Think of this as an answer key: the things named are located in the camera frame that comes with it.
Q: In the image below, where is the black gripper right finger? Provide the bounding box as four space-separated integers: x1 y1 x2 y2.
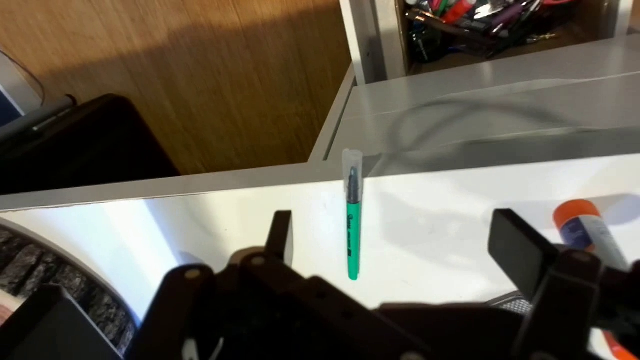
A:
486 206 640 360

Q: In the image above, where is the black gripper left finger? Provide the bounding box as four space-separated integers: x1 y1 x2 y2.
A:
123 208 375 360

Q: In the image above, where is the green marker pen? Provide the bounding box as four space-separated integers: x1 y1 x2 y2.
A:
340 146 366 282

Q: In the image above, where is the orange pen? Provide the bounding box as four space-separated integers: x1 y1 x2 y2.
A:
598 328 640 360

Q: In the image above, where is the orange capped glue stick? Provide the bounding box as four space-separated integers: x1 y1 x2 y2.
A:
550 197 632 273

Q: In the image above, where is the white office desk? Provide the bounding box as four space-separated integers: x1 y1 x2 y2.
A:
0 33 640 360

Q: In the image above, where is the black soft bag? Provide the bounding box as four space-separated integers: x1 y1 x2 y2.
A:
0 92 182 199

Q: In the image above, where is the wood slice cushion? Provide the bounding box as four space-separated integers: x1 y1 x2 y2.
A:
0 223 143 351

